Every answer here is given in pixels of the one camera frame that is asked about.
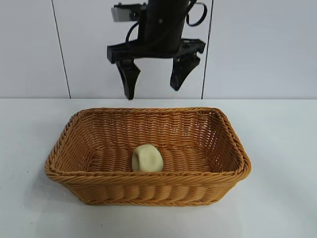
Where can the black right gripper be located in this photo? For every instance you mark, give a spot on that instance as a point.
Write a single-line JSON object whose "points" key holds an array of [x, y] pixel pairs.
{"points": [[161, 27]]}

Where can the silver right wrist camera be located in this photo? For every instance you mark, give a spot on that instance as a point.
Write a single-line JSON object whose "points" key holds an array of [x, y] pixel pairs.
{"points": [[121, 13]]}

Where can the pale yellow egg yolk pastry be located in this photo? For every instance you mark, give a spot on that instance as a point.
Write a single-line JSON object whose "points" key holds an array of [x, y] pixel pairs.
{"points": [[147, 158]]}

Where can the brown woven wicker basket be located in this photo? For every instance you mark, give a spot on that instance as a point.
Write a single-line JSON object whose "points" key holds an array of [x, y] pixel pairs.
{"points": [[185, 183]]}

